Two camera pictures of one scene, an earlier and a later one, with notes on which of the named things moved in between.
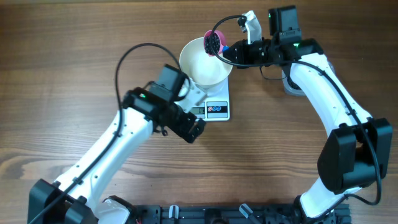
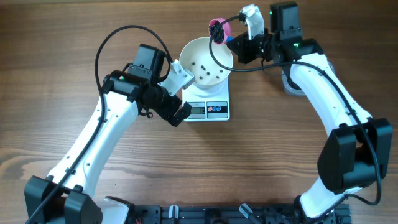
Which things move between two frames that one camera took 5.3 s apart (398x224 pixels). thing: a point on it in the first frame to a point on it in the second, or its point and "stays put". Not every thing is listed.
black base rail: [279, 213] stays put
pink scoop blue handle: [222, 41] to [227, 38]
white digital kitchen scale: [214, 108] stays put
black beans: [216, 44] to [219, 35]
